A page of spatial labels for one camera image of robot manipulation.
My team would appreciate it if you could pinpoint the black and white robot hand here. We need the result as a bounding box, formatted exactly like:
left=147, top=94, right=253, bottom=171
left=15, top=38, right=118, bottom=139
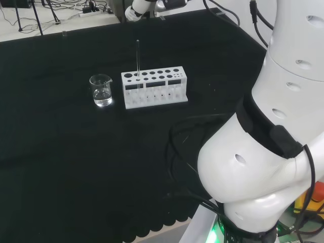
left=125, top=0, right=158, bottom=22

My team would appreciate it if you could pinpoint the clear glass rod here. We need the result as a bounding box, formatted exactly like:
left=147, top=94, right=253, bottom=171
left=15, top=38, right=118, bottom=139
left=136, top=39, right=141, bottom=91

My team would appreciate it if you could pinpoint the white test tube rack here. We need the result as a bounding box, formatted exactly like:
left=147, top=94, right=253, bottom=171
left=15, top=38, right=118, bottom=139
left=120, top=66, right=189, bottom=110

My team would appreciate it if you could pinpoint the white power strip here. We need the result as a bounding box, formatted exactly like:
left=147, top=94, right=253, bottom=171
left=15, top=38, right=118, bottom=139
left=79, top=10, right=107, bottom=18

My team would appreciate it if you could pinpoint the black tripod leg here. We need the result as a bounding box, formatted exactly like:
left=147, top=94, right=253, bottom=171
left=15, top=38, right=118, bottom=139
left=30, top=0, right=44, bottom=36
left=14, top=0, right=24, bottom=33
left=48, top=0, right=61, bottom=25

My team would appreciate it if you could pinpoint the clear glass beaker with water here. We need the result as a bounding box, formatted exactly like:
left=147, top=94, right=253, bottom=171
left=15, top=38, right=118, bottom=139
left=89, top=73, right=113, bottom=108

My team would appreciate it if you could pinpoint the black box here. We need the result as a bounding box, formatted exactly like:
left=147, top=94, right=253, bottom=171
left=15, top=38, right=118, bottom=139
left=0, top=0, right=31, bottom=9

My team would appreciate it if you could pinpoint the black bench cloth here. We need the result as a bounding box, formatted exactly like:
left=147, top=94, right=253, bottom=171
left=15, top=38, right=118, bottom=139
left=0, top=7, right=269, bottom=241

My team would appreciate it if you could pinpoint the yellow stop button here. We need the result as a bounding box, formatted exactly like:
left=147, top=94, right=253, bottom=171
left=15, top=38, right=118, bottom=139
left=293, top=180, right=324, bottom=216

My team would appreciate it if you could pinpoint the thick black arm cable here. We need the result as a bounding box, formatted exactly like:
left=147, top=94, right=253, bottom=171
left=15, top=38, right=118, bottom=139
left=202, top=0, right=275, bottom=50

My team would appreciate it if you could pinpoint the black cable bundle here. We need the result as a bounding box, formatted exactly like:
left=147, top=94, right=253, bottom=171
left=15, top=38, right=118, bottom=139
left=166, top=113, right=230, bottom=220

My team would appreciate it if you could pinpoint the thin black side cable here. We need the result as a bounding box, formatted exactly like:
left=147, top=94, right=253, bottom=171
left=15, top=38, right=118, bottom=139
left=294, top=143, right=317, bottom=243

